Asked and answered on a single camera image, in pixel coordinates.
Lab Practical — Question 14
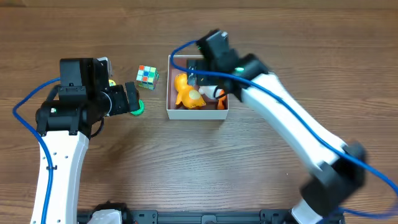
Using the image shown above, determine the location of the colourful puzzle cube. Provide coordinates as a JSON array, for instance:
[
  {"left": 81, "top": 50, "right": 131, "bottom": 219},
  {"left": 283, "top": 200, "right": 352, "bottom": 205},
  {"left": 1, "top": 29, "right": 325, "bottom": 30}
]
[{"left": 136, "top": 65, "right": 159, "bottom": 90}]

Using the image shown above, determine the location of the white plush duck toy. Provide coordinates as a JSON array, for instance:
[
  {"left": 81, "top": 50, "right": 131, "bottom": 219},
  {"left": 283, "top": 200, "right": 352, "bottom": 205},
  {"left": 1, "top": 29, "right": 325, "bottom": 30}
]
[{"left": 198, "top": 85, "right": 227, "bottom": 110}]

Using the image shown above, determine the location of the orange plastic duck toy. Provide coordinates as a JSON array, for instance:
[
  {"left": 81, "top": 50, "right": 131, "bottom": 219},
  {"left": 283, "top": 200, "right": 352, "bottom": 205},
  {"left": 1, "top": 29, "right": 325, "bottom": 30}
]
[{"left": 174, "top": 73, "right": 206, "bottom": 110}]

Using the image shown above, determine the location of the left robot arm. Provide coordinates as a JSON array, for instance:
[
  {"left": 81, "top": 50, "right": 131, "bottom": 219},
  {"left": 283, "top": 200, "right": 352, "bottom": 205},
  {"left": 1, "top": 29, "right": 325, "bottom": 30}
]
[{"left": 30, "top": 57, "right": 141, "bottom": 223}]

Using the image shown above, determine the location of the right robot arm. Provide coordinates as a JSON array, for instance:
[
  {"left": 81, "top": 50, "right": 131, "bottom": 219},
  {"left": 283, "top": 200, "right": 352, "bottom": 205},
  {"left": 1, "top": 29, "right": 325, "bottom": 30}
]
[{"left": 182, "top": 29, "right": 366, "bottom": 223}]

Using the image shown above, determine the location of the green round plastic cap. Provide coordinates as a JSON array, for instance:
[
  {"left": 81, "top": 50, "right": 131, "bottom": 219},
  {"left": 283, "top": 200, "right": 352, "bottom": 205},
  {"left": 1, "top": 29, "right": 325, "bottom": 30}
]
[{"left": 131, "top": 100, "right": 145, "bottom": 116}]

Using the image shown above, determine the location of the white open cardboard box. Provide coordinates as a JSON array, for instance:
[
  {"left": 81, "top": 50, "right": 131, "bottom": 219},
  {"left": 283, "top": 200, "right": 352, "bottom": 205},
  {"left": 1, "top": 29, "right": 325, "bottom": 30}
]
[{"left": 166, "top": 56, "right": 229, "bottom": 120}]

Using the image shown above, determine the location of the left blue cable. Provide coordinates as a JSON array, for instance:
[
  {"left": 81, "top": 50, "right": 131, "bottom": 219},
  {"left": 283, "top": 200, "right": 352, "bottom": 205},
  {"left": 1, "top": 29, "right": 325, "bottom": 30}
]
[{"left": 12, "top": 77, "right": 62, "bottom": 224}]

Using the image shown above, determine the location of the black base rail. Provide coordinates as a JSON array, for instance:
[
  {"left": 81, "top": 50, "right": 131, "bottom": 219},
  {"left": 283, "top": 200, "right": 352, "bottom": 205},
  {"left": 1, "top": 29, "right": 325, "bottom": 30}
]
[{"left": 70, "top": 209, "right": 346, "bottom": 224}]

